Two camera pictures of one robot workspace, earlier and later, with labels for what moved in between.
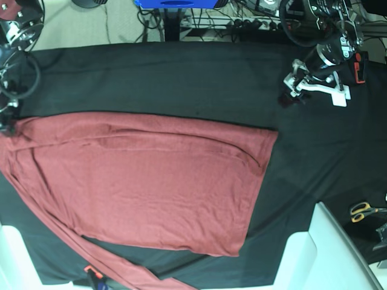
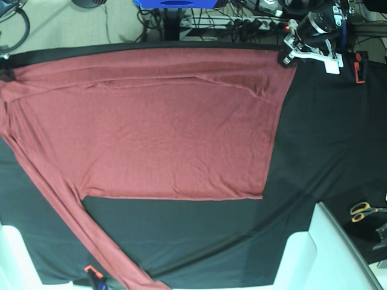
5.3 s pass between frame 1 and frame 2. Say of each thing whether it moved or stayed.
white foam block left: stayed
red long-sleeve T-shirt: moved
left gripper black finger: moved
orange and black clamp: stayed
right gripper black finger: moved
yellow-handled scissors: stayed
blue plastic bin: stayed
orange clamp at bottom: stayed
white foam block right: stayed
